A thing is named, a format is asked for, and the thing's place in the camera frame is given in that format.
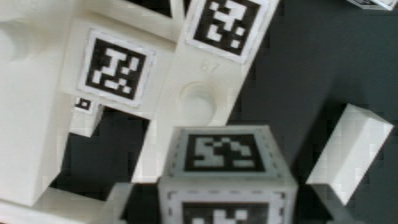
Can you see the white right side rail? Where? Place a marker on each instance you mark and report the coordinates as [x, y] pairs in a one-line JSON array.
[[351, 150]]

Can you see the white rail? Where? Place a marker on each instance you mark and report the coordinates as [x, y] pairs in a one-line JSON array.
[[62, 208], [351, 150]]

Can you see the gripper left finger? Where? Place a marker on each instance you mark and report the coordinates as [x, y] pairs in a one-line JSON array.
[[133, 205]]

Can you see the white chair backrest frame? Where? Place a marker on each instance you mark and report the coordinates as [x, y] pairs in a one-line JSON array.
[[158, 64]]

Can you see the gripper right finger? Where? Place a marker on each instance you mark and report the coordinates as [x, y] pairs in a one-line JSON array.
[[321, 209]]

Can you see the white chair leg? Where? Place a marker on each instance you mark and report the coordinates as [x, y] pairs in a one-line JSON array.
[[376, 4], [88, 112], [227, 183]]

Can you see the white front rail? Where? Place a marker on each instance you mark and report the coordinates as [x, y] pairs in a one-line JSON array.
[[62, 208]]

